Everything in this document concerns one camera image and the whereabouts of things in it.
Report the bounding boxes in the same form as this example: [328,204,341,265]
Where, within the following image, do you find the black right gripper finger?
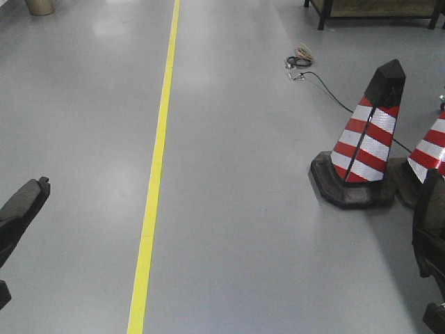
[412,229,444,299]

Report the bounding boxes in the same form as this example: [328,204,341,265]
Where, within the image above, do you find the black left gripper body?
[0,280,12,310]

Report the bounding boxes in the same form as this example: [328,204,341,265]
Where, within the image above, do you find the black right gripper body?
[422,303,445,334]

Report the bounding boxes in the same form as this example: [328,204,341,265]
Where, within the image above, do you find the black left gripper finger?
[1,212,33,266]

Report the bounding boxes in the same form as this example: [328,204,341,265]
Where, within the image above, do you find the grey brake pad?
[1,177,51,224]
[413,169,444,234]

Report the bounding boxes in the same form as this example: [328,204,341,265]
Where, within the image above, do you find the far red-white traffic cone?
[387,111,444,209]

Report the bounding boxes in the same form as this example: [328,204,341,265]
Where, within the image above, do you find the red-white traffic cone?
[387,111,444,209]
[310,58,406,209]

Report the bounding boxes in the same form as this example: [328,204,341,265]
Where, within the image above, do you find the near red-white traffic cone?
[310,58,406,209]

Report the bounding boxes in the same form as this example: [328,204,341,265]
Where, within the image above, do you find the yellow floor line tape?
[127,1,181,334]

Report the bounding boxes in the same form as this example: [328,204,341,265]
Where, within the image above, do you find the far potted plant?
[25,0,56,16]

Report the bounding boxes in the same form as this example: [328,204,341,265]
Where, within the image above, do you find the wooden black-framed cabinet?
[303,0,444,30]

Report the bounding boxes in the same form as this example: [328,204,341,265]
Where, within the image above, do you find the black floor cable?
[299,70,412,154]

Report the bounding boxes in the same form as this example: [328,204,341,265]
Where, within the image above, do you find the coiled cables on floor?
[285,42,314,81]

